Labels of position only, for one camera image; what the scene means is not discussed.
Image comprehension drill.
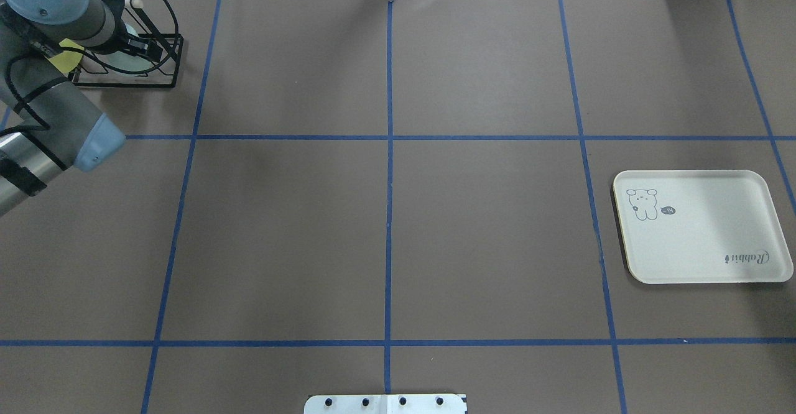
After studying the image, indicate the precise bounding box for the yellow cup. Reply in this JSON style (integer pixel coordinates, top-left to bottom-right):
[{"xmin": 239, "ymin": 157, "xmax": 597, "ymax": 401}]
[{"xmin": 49, "ymin": 39, "xmax": 85, "ymax": 76}]

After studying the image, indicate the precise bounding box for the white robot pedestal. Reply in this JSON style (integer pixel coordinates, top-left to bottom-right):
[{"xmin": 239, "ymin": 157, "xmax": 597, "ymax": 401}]
[{"xmin": 303, "ymin": 393, "xmax": 468, "ymax": 413}]

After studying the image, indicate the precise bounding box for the cream rabbit tray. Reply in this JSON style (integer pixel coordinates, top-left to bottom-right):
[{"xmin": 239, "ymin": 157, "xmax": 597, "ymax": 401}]
[{"xmin": 612, "ymin": 170, "xmax": 794, "ymax": 285}]

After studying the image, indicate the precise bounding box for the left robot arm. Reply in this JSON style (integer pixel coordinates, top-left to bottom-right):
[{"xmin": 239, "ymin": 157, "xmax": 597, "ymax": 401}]
[{"xmin": 1, "ymin": 0, "xmax": 181, "ymax": 214}]

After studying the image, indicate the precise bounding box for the mint green cup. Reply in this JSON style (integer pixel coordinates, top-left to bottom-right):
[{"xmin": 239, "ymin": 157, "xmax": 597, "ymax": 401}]
[{"xmin": 92, "ymin": 49, "xmax": 154, "ymax": 76}]

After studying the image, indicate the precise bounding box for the black wire cup rack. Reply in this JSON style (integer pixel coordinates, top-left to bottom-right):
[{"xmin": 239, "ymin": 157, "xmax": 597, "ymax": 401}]
[{"xmin": 67, "ymin": 0, "xmax": 185, "ymax": 89}]

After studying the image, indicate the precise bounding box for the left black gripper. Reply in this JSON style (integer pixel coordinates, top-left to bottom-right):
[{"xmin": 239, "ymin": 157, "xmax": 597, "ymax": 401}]
[{"xmin": 112, "ymin": 29, "xmax": 163, "ymax": 61}]

